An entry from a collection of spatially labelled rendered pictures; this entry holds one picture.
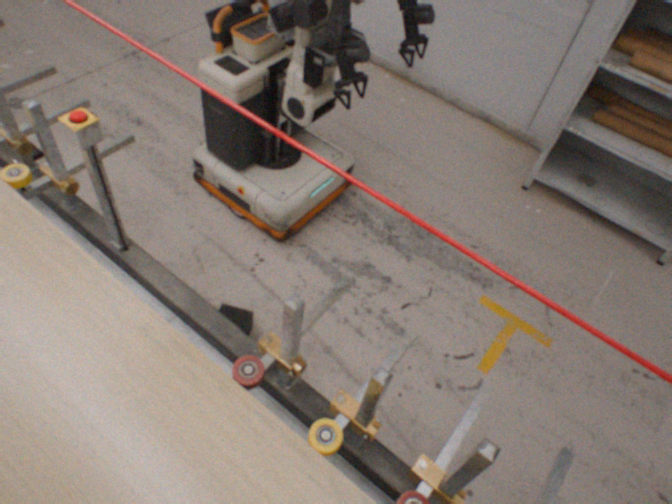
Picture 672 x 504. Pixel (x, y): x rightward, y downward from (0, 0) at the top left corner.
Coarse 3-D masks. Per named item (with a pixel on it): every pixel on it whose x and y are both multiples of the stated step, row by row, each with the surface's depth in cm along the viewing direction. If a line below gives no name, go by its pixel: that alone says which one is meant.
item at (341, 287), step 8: (344, 280) 153; (336, 288) 151; (344, 288) 152; (328, 296) 149; (336, 296) 149; (320, 304) 147; (328, 304) 147; (312, 312) 145; (320, 312) 145; (304, 320) 143; (312, 320) 143; (304, 328) 142; (264, 360) 134; (272, 360) 135
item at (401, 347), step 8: (408, 336) 145; (416, 336) 145; (400, 344) 143; (408, 344) 143; (392, 352) 141; (400, 352) 141; (384, 360) 139; (392, 360) 139; (368, 384) 134; (360, 392) 132; (360, 400) 131; (344, 424) 127
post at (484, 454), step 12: (480, 444) 100; (492, 444) 98; (468, 456) 105; (480, 456) 98; (492, 456) 97; (456, 468) 111; (468, 468) 104; (480, 468) 101; (444, 480) 117; (456, 480) 111; (468, 480) 107; (456, 492) 115
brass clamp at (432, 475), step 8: (424, 456) 123; (416, 464) 122; (432, 464) 122; (408, 472) 124; (416, 472) 121; (424, 472) 121; (432, 472) 121; (440, 472) 121; (416, 480) 123; (424, 480) 120; (432, 480) 120; (440, 480) 120; (432, 488) 120; (464, 488) 122; (440, 496) 120; (448, 496) 118; (456, 496) 118; (464, 496) 119
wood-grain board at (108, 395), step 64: (0, 192) 153; (0, 256) 139; (64, 256) 142; (0, 320) 128; (64, 320) 130; (128, 320) 132; (0, 384) 118; (64, 384) 120; (128, 384) 121; (192, 384) 123; (0, 448) 109; (64, 448) 111; (128, 448) 112; (192, 448) 114; (256, 448) 115
